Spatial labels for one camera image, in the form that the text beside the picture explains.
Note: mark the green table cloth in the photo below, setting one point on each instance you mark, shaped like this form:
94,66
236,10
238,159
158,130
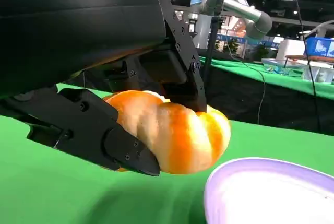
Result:
78,195
274,77

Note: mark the lilac plate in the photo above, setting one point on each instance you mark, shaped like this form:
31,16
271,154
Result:
274,195

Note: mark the orange white toy bread roll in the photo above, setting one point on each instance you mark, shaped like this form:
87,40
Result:
177,138

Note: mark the blue printed box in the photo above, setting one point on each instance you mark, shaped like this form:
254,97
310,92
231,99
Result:
321,47

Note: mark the white box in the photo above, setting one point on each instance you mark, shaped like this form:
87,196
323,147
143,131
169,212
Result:
289,50

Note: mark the black stand pole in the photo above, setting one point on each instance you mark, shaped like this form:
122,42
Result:
212,38

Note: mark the clear plastic tray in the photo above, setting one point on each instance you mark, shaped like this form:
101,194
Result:
272,63

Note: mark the black table skirt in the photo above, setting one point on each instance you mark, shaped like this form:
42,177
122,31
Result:
287,109

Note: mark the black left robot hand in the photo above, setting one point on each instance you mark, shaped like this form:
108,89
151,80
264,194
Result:
78,25

